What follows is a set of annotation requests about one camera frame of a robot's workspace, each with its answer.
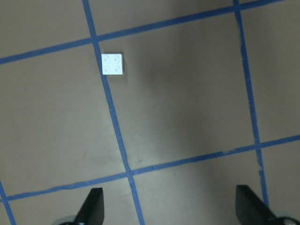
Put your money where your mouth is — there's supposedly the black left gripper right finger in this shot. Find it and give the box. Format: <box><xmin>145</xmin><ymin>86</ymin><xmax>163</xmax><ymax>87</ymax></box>
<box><xmin>235</xmin><ymin>185</ymin><xmax>277</xmax><ymax>225</ymax></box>

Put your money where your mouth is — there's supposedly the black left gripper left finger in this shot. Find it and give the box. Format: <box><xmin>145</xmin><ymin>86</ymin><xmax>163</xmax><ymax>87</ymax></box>
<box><xmin>73</xmin><ymin>187</ymin><xmax>104</xmax><ymax>225</ymax></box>

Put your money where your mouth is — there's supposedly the white block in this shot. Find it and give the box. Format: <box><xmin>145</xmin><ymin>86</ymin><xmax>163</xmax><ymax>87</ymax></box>
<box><xmin>101</xmin><ymin>53</ymin><xmax>123</xmax><ymax>75</ymax></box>

